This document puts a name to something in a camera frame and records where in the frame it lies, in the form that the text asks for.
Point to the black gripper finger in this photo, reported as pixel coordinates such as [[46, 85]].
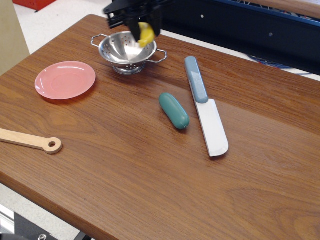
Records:
[[134, 27], [155, 20]]

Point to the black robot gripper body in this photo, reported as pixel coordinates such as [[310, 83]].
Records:
[[120, 11]]

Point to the yellow toy banana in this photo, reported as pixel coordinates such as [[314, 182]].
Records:
[[147, 34]]

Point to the small steel colander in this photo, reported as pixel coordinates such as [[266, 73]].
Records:
[[124, 54]]

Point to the red box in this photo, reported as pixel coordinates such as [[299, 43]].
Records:
[[34, 4]]

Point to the pink plastic plate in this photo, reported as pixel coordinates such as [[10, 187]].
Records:
[[65, 80]]

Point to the teal toy sausage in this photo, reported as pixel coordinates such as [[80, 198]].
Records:
[[174, 111]]

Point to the beige cabinet panel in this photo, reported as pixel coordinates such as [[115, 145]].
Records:
[[13, 46]]

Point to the toy knife blue handle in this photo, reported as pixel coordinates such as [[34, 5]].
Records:
[[212, 127]]

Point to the dark blue metal frame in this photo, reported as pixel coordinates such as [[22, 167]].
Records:
[[254, 29]]

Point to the wooden spoon handle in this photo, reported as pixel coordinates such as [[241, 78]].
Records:
[[51, 145]]

